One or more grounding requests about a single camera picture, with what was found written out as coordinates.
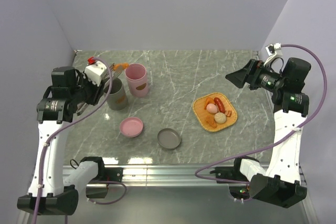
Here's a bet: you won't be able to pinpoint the grey cylindrical container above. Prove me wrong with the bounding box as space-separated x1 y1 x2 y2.
104 78 128 111

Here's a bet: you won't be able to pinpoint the pink cylindrical container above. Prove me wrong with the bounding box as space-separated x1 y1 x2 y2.
125 63 149 98

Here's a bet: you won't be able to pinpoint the pink round lid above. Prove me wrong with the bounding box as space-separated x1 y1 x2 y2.
120 117 143 138

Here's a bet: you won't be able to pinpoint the woven bamboo tray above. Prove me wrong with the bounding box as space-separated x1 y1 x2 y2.
193 92 238 132

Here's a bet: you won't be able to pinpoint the red sausage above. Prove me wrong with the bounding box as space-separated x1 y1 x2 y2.
214 97 225 113

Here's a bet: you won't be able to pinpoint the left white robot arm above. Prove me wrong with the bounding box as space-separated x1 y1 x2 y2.
17 63 113 217

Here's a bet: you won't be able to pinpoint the pink egg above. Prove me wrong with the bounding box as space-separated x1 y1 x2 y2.
206 104 218 114

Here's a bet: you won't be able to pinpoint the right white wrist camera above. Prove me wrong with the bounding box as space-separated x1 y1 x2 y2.
264 43 283 66

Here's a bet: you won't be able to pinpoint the metal tongs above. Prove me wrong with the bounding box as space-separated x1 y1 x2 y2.
76 63 123 115

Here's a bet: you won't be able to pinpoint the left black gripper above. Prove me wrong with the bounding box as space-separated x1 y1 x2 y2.
70 70 106 105

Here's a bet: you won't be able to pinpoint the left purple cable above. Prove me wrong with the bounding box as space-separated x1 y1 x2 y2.
33 56 128 224

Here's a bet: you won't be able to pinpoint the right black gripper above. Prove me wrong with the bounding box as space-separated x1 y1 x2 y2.
225 58 286 92

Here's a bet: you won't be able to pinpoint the fried chicken nugget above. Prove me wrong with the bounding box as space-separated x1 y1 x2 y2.
205 114 217 129

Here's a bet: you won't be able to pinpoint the purple cable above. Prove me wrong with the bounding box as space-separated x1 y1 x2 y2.
33 56 128 224
194 44 328 185

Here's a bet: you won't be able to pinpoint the white steamed bun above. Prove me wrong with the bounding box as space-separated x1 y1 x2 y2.
214 112 227 124

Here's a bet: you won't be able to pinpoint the aluminium mounting rail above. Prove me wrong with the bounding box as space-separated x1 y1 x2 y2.
37 164 318 223

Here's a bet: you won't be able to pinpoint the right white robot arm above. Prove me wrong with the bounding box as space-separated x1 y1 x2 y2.
213 58 311 208

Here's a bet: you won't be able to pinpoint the orange fried piece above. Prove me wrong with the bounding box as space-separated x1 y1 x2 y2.
113 62 129 71

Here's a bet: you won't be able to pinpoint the grey round lid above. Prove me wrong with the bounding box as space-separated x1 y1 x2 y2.
157 128 181 150

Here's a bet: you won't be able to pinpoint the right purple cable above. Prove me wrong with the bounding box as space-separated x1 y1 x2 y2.
194 44 328 185

